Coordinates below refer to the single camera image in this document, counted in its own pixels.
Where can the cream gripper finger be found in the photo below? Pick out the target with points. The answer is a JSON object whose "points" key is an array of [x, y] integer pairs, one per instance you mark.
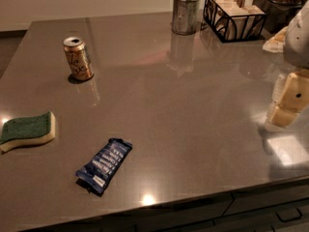
{"points": [[289, 98]]}

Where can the orange soda can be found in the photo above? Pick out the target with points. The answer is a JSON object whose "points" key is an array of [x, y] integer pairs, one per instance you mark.
{"points": [[78, 58]]}

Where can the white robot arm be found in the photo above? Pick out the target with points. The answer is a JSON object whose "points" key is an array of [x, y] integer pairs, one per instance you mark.
{"points": [[296, 44]]}

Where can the black stand under jar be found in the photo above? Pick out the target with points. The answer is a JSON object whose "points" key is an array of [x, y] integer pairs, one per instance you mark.
{"points": [[278, 16]]}

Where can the metal cup with white items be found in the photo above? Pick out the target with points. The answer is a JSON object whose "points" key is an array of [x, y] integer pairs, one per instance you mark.
{"points": [[184, 16]]}

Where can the blue snack bar wrapper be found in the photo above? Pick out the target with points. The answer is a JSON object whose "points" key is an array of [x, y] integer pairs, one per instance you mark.
{"points": [[102, 167]]}

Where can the green and yellow sponge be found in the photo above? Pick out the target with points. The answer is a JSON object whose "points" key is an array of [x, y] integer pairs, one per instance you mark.
{"points": [[28, 131]]}

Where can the black wire napkin holder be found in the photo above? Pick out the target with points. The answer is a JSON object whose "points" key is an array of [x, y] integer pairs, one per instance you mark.
{"points": [[232, 21]]}

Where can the black drawer handle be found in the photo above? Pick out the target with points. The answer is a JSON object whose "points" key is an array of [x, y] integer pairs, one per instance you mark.
{"points": [[289, 215]]}

